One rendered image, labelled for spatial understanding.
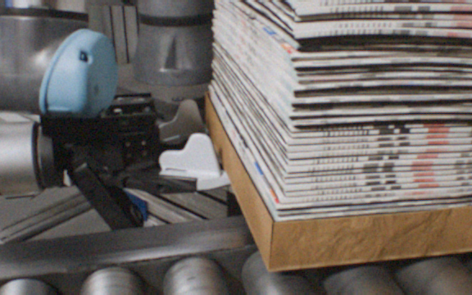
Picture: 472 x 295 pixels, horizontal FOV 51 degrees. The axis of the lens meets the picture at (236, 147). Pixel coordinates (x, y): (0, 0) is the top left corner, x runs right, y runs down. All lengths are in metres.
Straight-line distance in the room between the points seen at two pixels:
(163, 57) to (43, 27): 0.35
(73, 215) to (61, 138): 1.12
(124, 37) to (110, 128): 0.65
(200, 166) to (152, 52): 0.30
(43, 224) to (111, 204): 1.05
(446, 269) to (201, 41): 0.49
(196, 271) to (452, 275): 0.20
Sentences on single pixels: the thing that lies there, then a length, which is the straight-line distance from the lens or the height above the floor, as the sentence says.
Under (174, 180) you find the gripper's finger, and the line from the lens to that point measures 0.50.
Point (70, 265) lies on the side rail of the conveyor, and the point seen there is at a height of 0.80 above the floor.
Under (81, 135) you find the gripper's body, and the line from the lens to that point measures 0.52.
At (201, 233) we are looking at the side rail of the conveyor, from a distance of 0.44.
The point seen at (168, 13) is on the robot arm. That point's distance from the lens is 0.75.
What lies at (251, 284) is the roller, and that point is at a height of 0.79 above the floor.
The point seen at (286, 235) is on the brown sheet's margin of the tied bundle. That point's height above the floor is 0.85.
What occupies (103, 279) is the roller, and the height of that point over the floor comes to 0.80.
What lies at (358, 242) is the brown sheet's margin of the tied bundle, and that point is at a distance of 0.38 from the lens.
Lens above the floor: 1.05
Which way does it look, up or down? 25 degrees down
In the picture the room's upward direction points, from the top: straight up
